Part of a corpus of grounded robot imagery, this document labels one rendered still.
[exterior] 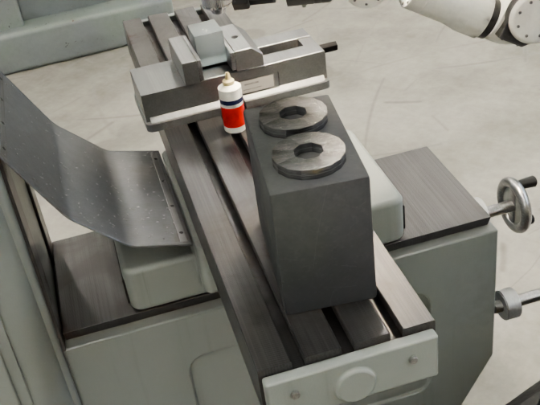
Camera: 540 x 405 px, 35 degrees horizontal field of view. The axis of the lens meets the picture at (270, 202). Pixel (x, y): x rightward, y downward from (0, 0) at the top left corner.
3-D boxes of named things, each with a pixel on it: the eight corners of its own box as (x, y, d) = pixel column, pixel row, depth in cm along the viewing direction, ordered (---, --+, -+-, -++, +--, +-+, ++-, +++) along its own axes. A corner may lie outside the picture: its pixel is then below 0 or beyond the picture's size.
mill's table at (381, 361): (221, 28, 209) (216, -3, 204) (445, 377, 108) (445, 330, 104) (128, 49, 205) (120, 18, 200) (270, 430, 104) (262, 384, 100)
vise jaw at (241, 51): (245, 40, 164) (243, 21, 162) (264, 65, 154) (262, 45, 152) (215, 47, 163) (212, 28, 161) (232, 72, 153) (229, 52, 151)
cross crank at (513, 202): (517, 208, 182) (520, 161, 175) (547, 239, 173) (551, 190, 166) (448, 227, 179) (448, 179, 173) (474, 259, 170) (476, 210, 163)
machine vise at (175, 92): (305, 57, 171) (300, 5, 165) (332, 87, 159) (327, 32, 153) (134, 99, 165) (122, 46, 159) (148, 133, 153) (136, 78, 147)
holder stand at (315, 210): (338, 204, 128) (328, 84, 117) (378, 298, 110) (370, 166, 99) (259, 219, 127) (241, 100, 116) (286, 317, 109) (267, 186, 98)
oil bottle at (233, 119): (243, 120, 153) (235, 64, 147) (249, 130, 150) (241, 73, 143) (222, 125, 152) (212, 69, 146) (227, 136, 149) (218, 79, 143)
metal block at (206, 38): (218, 49, 160) (214, 18, 157) (227, 61, 155) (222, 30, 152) (192, 55, 159) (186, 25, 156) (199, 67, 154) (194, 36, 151)
